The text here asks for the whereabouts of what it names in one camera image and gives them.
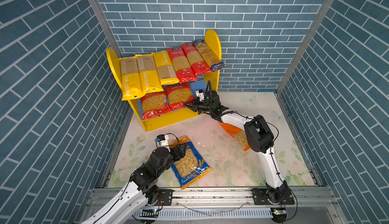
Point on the metal base rail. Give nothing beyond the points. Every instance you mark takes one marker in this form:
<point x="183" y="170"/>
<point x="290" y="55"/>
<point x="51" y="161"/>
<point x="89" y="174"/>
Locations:
<point x="240" y="205"/>

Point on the red fusilli bag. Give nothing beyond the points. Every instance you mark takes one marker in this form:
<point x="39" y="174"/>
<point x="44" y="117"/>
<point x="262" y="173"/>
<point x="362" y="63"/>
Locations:
<point x="179" y="95"/>

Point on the floral table mat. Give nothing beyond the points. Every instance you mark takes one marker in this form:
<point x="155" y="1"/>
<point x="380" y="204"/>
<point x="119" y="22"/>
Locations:
<point x="231" y="165"/>

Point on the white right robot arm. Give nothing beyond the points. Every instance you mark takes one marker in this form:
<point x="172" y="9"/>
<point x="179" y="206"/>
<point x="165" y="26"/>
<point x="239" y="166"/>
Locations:
<point x="259" y="136"/>

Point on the blue shell pasta bag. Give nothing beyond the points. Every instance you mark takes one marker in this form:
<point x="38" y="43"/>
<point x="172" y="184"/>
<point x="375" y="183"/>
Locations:
<point x="191" y="167"/>

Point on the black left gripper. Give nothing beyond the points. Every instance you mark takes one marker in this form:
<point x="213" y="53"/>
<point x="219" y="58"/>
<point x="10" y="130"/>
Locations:
<point x="181" y="154"/>

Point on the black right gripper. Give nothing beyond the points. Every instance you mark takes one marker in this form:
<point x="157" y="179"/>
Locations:
<point x="195" y="104"/>

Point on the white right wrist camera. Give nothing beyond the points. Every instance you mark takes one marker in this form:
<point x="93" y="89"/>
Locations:
<point x="200" y="95"/>

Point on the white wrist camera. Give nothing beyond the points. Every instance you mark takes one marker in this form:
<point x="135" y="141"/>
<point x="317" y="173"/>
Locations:
<point x="200" y="95"/>
<point x="162" y="141"/>

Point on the red labelled spaghetti bag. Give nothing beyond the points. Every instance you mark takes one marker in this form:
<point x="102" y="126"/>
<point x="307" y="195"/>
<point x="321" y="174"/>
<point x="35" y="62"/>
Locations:
<point x="181" y="65"/>

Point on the red macaroni bag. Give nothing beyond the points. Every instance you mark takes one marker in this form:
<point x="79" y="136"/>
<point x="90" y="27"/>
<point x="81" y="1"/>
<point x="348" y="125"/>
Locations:
<point x="154" y="105"/>

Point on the yellow Pastatime spaghetti bag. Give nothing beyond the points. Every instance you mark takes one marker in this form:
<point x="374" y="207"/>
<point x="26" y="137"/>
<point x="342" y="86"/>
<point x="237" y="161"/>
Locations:
<point x="149" y="77"/>
<point x="130" y="76"/>

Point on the orange macaroni bag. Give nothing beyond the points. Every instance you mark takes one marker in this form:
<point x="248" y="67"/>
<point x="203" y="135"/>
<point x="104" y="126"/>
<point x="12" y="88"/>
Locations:
<point x="238" y="134"/>

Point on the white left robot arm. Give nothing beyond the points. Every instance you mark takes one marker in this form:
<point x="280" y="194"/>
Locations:
<point x="141" y="189"/>

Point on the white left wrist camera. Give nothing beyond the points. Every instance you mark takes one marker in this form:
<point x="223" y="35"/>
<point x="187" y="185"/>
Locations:
<point x="162" y="141"/>

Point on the dark labelled spaghetti bag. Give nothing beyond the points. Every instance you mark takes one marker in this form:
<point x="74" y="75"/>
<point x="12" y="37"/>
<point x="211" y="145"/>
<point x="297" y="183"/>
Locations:
<point x="211" y="59"/>

